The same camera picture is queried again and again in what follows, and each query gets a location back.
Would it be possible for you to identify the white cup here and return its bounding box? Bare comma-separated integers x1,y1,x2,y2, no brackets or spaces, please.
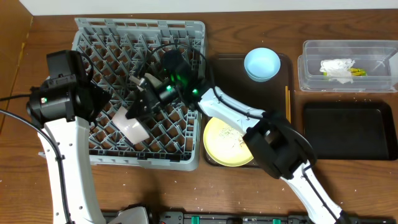
129,73,162,91

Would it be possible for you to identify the white napkin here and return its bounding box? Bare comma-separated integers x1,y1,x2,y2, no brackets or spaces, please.
320,58,355,84

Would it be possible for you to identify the yellow green snack wrapper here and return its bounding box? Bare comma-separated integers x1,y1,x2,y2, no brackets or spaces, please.
320,68,367,77

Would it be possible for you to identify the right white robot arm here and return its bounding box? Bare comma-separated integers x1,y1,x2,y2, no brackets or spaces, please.
126,50,350,223

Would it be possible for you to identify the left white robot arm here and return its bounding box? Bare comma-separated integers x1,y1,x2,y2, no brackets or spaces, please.
26,50,111,223

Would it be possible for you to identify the grey dishwasher rack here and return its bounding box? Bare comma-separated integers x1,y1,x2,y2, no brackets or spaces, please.
73,17,206,171

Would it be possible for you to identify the yellow plate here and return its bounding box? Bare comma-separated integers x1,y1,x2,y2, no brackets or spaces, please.
203,118,253,167

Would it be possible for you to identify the light blue bowl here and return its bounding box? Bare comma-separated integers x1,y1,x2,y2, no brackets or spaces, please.
244,48,281,82

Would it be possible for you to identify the dark brown serving tray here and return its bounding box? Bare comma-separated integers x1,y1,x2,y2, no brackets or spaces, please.
203,53,295,169

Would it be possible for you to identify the right wooden chopstick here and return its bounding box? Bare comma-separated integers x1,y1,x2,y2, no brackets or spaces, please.
287,89,292,123

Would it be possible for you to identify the black tray bin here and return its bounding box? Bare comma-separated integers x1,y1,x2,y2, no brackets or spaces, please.
303,102,397,161

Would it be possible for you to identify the clear plastic bin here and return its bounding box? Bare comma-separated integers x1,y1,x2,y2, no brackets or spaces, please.
298,40,397,93

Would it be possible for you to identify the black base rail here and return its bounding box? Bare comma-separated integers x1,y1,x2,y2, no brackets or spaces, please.
102,204,397,224

